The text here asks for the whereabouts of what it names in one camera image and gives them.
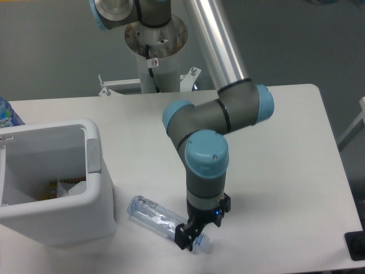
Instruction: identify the clear plastic water bottle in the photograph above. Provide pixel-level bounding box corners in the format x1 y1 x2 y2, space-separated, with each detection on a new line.
127 195 213 254

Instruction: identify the black cable on pedestal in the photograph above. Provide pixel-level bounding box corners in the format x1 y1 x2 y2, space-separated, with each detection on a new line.
145 44 161 94

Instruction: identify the yellow blue snack wrapper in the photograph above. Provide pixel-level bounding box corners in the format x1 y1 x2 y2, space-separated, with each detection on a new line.
48 176 86 199

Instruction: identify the white metal mounting bracket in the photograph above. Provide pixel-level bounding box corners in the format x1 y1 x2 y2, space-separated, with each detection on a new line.
98 67 202 97

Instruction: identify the blue labelled bottle at edge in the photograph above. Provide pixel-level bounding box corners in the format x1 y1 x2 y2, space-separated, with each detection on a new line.
1 98 25 128

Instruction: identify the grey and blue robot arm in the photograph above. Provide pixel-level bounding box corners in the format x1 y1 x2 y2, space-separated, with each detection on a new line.
89 1 274 250

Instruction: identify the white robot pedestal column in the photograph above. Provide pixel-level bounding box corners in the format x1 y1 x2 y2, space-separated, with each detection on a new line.
125 15 188 94

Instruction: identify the white plastic trash can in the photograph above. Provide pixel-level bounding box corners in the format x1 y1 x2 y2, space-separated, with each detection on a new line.
1 119 117 246

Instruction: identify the white paper bag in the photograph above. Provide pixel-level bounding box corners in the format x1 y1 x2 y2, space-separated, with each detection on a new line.
56 181 87 198

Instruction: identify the white frame at right edge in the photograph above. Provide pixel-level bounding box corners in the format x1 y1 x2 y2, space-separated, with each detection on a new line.
337 97 364 151

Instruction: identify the black clamp at table edge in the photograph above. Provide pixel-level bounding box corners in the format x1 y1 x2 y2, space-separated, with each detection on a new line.
344 231 364 261

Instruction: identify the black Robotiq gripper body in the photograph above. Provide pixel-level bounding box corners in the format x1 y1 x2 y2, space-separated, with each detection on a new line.
186 193 230 230

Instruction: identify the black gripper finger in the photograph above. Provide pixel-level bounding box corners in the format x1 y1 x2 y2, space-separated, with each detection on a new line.
174 220 207 251

